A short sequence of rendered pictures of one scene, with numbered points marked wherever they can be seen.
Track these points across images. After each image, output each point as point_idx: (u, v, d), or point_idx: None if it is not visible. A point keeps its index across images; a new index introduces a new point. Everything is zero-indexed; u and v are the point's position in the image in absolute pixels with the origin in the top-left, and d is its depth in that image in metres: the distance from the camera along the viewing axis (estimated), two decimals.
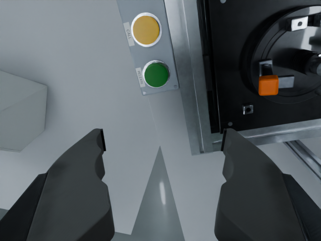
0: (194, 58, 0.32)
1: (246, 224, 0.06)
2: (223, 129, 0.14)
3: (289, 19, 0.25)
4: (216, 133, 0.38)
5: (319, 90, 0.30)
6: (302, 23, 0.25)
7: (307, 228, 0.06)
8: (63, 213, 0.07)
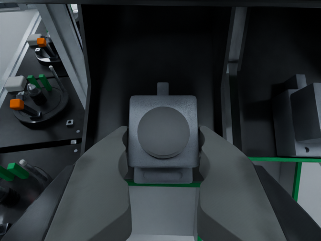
0: None
1: (227, 219, 0.07)
2: None
3: None
4: None
5: (42, 179, 0.39)
6: None
7: (281, 215, 0.07)
8: (85, 207, 0.07)
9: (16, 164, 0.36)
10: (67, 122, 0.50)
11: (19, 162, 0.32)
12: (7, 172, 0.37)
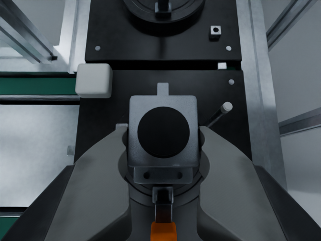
0: None
1: (227, 219, 0.07)
2: None
3: None
4: None
5: (203, 125, 0.24)
6: None
7: (281, 215, 0.07)
8: (85, 207, 0.07)
9: None
10: (209, 30, 0.30)
11: (225, 107, 0.16)
12: None
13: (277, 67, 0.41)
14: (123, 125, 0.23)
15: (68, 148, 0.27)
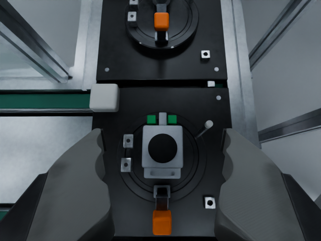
0: None
1: (246, 224, 0.06)
2: (223, 129, 0.14)
3: (122, 171, 0.28)
4: None
5: (194, 135, 0.30)
6: (125, 162, 0.28)
7: (307, 228, 0.06)
8: (63, 213, 0.07)
9: (176, 116, 0.26)
10: (200, 54, 0.36)
11: (208, 124, 0.22)
12: (156, 122, 0.28)
13: (262, 81, 0.47)
14: (130, 136, 0.29)
15: None
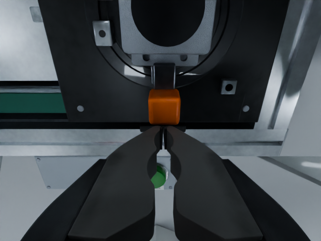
0: None
1: (204, 218, 0.07)
2: (163, 127, 0.14)
3: (98, 44, 0.18)
4: (256, 122, 0.25)
5: None
6: (101, 30, 0.16)
7: (251, 204, 0.07)
8: (111, 202, 0.07)
9: None
10: None
11: None
12: None
13: None
14: None
15: (31, 12, 0.19)
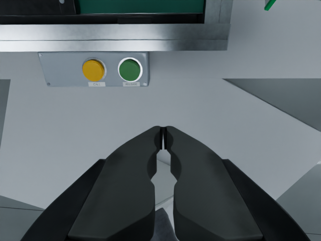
0: (120, 32, 0.35)
1: (204, 218, 0.07)
2: (163, 127, 0.14)
3: None
4: (206, 16, 0.33)
5: None
6: None
7: (251, 204, 0.07)
8: (111, 202, 0.07)
9: None
10: None
11: None
12: None
13: None
14: None
15: None
